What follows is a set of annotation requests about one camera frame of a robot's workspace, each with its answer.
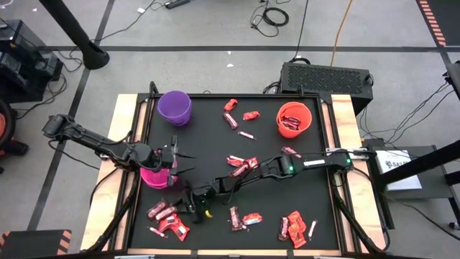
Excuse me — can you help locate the coiled black cable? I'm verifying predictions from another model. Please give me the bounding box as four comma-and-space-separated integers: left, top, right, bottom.
249, 0, 290, 38

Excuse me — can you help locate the pink halloween bucket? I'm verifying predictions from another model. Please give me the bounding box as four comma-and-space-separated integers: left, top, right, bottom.
139, 150, 173, 191

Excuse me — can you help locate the yellow power cable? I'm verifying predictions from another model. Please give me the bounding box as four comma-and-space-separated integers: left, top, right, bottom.
329, 0, 355, 68

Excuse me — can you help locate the black computer case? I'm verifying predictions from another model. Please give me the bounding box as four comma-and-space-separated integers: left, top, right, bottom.
279, 61, 374, 117

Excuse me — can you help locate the orange jack-o-lantern bucket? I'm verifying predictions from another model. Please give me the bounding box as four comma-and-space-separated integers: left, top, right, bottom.
275, 101, 313, 140

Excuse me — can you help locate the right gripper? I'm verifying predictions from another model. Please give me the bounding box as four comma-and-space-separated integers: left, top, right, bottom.
181, 179, 219, 224

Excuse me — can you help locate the purple halloween bucket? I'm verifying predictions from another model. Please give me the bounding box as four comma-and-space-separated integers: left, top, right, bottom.
156, 89, 193, 127

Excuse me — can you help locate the pink marker pen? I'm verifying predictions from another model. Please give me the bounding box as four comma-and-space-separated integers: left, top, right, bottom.
147, 225, 168, 240

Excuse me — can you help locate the black mat with hazard stripes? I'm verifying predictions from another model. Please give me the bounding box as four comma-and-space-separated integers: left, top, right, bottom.
415, 0, 460, 47
0, 229, 73, 259

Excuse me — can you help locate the white paper sign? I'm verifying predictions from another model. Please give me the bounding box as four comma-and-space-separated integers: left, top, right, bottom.
374, 149, 423, 191

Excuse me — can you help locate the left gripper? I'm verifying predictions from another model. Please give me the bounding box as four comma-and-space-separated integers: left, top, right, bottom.
157, 135, 198, 188

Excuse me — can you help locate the black power strip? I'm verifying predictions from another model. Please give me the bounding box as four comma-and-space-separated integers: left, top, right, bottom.
164, 0, 191, 10

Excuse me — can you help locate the long black floor cable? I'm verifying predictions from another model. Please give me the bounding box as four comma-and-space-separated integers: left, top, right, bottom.
289, 0, 311, 63

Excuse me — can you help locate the black diagonal beam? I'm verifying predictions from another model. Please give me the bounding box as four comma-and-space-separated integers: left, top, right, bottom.
377, 139, 460, 188

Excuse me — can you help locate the black orange wheeled machine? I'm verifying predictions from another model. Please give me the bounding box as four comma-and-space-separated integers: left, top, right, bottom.
0, 99, 29, 159

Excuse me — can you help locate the black floor cable bundle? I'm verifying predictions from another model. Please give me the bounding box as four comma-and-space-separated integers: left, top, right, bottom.
14, 50, 87, 122
359, 81, 456, 145

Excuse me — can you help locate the black device on stand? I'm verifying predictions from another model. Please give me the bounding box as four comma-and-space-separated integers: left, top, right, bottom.
442, 60, 460, 101

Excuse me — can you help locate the black table frame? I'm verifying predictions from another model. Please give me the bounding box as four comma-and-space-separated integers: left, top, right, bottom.
86, 81, 391, 255

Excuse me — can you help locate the black side table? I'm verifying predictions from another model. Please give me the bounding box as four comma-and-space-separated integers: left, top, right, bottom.
362, 143, 457, 201

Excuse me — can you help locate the light wooden side board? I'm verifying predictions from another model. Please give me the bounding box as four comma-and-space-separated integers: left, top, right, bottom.
79, 93, 149, 252
321, 94, 385, 253

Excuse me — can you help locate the black pole stand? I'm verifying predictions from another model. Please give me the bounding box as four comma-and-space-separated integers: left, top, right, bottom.
37, 0, 111, 71

